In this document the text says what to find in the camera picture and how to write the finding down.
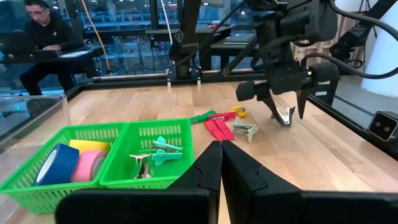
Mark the black work table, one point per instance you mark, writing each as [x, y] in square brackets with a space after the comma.
[224, 46]

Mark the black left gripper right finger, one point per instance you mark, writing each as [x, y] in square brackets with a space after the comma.
[264, 205]

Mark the green plastic basket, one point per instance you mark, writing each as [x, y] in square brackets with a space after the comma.
[168, 174]
[40, 196]

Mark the black aluminium table frame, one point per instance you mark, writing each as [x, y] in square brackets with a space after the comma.
[214, 77]

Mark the green stapler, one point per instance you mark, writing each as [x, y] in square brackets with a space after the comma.
[202, 117]

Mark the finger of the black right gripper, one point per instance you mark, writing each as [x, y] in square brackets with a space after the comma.
[302, 99]
[272, 104]

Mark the black table-level camera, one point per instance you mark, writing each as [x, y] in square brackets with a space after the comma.
[384, 127]

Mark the yellow tape roll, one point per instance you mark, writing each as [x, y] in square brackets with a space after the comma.
[90, 145]

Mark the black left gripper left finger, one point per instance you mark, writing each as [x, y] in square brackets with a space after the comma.
[186, 205]

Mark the person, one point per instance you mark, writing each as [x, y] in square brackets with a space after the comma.
[49, 34]

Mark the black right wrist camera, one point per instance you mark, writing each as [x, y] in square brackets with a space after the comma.
[311, 18]

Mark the red mini stapler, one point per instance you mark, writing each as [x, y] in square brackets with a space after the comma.
[225, 128]
[213, 129]

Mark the black desk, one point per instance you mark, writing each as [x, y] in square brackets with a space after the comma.
[68, 57]

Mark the pink tape roll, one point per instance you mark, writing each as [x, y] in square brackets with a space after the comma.
[85, 166]

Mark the blue tape roll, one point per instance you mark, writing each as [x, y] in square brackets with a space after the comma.
[63, 161]

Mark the white curved sheet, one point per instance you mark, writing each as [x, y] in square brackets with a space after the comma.
[387, 87]

